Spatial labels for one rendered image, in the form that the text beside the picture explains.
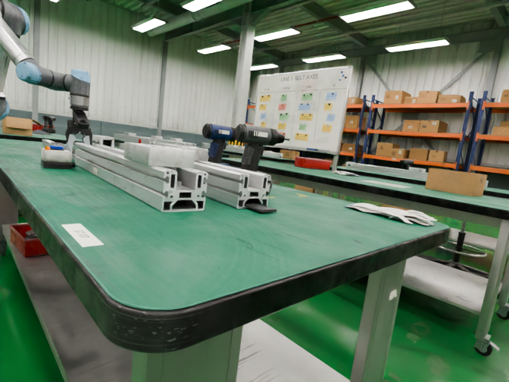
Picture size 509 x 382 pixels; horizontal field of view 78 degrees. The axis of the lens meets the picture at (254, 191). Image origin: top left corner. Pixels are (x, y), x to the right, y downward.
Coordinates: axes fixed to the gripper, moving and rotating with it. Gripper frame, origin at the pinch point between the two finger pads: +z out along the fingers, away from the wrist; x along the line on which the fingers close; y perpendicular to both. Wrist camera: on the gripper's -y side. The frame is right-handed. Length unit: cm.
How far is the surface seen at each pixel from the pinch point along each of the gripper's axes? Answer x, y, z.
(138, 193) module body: 5, -86, 1
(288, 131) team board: -276, 143, -37
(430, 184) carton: -209, -69, -1
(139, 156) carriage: 6, -86, -7
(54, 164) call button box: 14.2, -34.6, 1.4
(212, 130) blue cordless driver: -35, -51, -16
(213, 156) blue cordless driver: -38, -50, -6
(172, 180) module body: 3, -97, -4
